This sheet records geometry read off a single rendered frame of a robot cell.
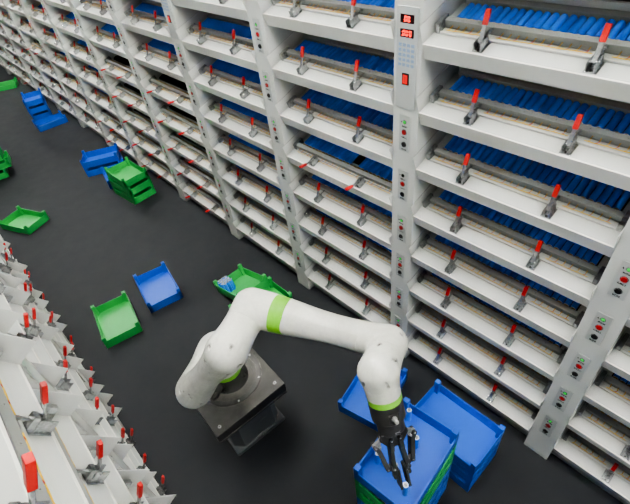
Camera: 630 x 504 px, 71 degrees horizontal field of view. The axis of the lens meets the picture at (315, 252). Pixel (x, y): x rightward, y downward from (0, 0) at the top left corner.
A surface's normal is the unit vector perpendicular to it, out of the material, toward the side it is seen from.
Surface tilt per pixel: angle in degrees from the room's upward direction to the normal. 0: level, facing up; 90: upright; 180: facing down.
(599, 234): 18
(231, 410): 2
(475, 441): 0
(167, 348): 0
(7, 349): 90
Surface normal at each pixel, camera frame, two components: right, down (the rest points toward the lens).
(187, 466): -0.11, -0.73
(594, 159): -0.32, -0.54
